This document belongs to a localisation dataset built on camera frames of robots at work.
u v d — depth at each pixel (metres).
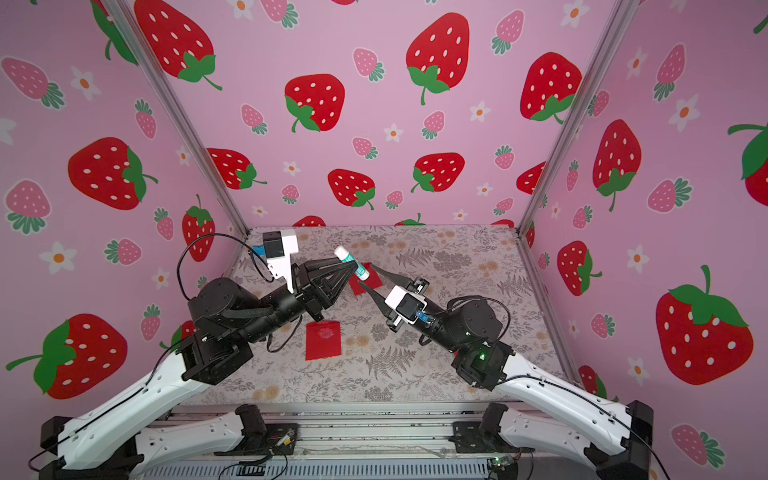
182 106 0.85
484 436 0.66
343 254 0.47
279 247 0.41
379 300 0.51
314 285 0.44
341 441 0.75
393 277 0.48
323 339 0.93
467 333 0.42
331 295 0.46
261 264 0.42
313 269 0.47
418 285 0.49
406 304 0.40
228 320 0.37
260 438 0.66
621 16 0.69
